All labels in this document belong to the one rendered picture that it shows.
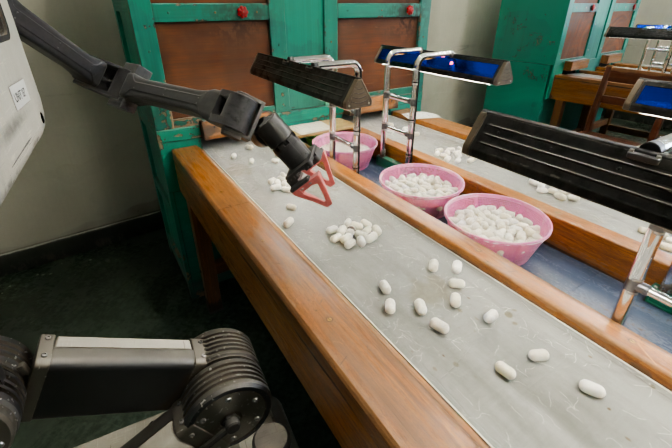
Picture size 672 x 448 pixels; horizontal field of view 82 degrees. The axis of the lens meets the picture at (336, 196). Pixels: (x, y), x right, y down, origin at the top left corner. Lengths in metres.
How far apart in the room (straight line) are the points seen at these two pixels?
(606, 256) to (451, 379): 0.59
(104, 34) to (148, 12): 0.82
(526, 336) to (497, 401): 0.16
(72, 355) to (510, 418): 0.59
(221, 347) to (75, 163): 1.90
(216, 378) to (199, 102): 0.49
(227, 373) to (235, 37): 1.28
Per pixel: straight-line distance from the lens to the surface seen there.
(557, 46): 3.56
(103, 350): 0.63
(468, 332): 0.77
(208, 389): 0.62
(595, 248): 1.15
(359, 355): 0.67
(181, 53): 1.59
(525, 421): 0.68
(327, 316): 0.72
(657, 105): 1.15
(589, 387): 0.74
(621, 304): 0.86
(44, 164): 2.44
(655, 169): 0.58
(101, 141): 2.43
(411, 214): 1.05
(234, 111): 0.74
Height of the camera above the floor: 1.27
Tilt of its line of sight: 27 degrees down
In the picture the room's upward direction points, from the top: straight up
